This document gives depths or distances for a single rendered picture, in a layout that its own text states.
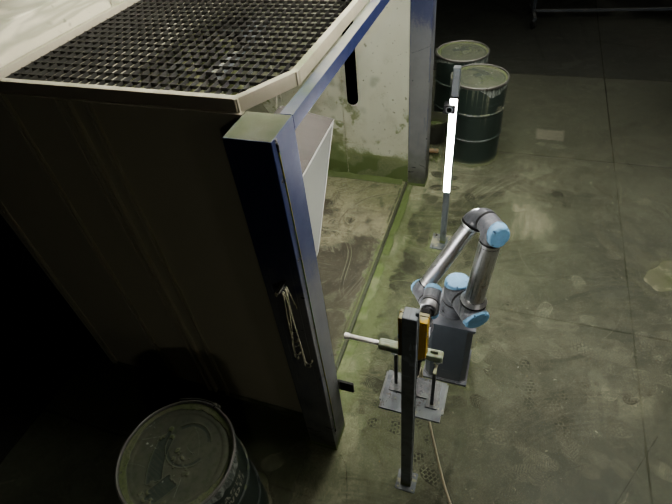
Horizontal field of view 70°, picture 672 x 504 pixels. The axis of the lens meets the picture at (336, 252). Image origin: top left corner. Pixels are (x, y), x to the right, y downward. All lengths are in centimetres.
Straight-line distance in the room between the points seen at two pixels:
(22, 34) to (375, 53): 278
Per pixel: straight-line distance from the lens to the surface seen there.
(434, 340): 322
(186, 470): 255
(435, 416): 257
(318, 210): 349
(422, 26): 437
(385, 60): 454
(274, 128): 164
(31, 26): 281
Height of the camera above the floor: 307
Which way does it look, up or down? 44 degrees down
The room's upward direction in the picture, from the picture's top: 7 degrees counter-clockwise
